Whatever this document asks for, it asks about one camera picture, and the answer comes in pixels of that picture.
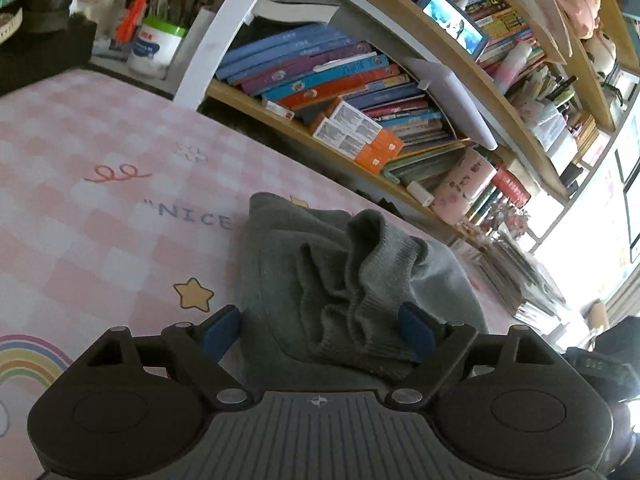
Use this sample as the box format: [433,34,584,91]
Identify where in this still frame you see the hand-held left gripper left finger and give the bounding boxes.
[70,304,253,411]

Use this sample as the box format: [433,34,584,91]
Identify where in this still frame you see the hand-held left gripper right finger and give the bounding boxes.
[385,301,566,409]

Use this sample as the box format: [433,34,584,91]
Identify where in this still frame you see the grey sweater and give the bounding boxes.
[235,191,491,387]

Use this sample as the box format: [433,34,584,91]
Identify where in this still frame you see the stack of magazines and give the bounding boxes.
[450,230,569,331]

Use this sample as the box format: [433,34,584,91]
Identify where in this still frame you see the white charger block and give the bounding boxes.
[406,180,435,209]

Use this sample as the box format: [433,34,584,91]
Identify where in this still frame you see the pink cylindrical container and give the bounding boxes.
[432,147,499,226]

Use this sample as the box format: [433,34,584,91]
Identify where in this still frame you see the thick red dictionary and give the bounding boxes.
[492,167,532,206]

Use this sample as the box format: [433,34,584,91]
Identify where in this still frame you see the orange and white box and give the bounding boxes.
[326,97,405,162]
[312,117,389,176]

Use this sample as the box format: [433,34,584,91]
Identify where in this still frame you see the white storage box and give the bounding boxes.
[532,110,581,166]

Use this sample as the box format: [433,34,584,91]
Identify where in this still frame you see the white flat panel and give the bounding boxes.
[402,55,500,151]

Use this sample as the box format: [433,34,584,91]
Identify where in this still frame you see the row of colourful leaning books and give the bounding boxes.
[215,22,467,186]

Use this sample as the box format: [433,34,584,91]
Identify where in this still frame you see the pastel pink bottle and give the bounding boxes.
[492,42,531,96]

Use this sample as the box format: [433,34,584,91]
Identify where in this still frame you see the white jar with green rim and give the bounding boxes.
[126,16,190,80]

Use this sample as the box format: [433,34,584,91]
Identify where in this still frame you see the white wooden bookshelf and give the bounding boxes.
[172,0,640,263]

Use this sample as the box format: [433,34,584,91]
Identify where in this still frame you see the blue-framed tablet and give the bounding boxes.
[417,0,491,59]

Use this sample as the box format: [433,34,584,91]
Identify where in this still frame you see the white-faced plush toy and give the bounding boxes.
[585,30,621,69]

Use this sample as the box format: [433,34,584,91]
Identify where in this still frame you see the black box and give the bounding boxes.
[0,12,99,97]

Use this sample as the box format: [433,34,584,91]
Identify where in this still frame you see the row of upright shelf books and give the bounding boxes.
[380,0,549,91]

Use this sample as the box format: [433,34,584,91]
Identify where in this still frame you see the thick white-paged book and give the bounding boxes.
[252,0,340,25]

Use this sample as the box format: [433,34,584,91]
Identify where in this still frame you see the red tassel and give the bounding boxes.
[115,0,165,44]

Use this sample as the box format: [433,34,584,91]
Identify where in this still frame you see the pink plush toy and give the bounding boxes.
[546,0,604,41]

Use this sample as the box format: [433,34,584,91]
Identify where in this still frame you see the black shoe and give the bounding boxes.
[20,0,81,34]

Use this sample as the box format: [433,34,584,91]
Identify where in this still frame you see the cream wristwatch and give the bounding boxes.
[0,7,25,45]

